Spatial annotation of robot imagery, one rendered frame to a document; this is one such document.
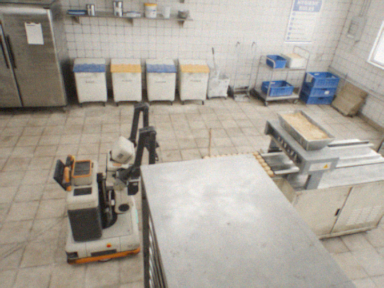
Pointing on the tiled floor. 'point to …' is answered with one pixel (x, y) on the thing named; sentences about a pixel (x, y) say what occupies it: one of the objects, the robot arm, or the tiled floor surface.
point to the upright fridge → (33, 56)
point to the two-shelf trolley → (285, 80)
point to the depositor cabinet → (338, 198)
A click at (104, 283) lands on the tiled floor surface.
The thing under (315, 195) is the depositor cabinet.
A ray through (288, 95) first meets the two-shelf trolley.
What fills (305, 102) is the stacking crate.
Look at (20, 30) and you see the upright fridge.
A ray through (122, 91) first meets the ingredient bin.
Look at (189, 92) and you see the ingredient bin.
